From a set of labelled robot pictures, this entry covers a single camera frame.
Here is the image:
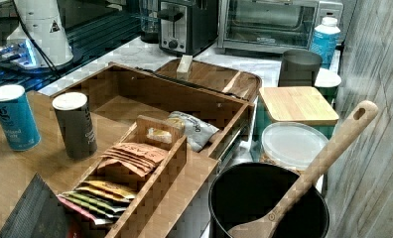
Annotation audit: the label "round black robot base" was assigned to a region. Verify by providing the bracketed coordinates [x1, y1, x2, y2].
[0, 46, 84, 74]

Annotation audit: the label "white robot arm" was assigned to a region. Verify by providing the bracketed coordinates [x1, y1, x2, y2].
[7, 0, 73, 69]

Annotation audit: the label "wooden drawer cabinet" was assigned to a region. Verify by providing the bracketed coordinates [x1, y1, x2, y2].
[0, 91, 217, 238]

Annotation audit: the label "chip snack bag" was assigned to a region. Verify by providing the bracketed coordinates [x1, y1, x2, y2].
[169, 111, 219, 152]

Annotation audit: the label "small wooden block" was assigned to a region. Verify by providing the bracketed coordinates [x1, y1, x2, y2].
[176, 55, 193, 80]

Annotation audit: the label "wooden serving tray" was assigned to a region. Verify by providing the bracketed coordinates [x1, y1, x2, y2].
[156, 59, 261, 102]

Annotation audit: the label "brown tea bag packets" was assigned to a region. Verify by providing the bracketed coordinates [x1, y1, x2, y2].
[98, 142, 169, 178]

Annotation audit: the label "black pot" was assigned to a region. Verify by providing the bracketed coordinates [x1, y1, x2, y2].
[208, 162, 329, 238]

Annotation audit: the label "black toaster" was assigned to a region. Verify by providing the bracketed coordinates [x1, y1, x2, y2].
[157, 0, 219, 56]

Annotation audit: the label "clear plastic lidded container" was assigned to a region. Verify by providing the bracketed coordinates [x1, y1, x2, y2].
[261, 122, 328, 171]

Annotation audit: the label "teal box with bamboo lid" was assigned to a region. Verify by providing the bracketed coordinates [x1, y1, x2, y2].
[254, 86, 339, 141]

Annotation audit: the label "silver toaster oven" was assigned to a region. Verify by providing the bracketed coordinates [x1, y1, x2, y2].
[217, 0, 343, 54]

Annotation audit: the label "grey metal cup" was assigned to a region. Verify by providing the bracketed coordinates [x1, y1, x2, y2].
[278, 50, 323, 87]

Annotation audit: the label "colourful tea bag packets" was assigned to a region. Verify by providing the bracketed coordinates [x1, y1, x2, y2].
[58, 179, 137, 225]

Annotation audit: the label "wooden spoon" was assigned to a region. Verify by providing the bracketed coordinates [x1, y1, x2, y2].
[227, 100, 378, 238]

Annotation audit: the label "dark pepper canister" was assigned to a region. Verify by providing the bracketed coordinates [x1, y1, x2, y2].
[52, 92, 97, 160]

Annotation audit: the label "blue bottle white cap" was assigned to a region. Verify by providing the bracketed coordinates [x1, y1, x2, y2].
[310, 17, 340, 68]

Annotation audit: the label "dark textured box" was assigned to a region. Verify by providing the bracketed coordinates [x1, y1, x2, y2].
[0, 174, 80, 238]

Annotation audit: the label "blue salt canister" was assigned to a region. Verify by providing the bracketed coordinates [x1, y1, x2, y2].
[0, 84, 41, 151]

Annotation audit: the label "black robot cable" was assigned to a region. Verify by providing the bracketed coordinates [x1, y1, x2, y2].
[11, 0, 62, 75]

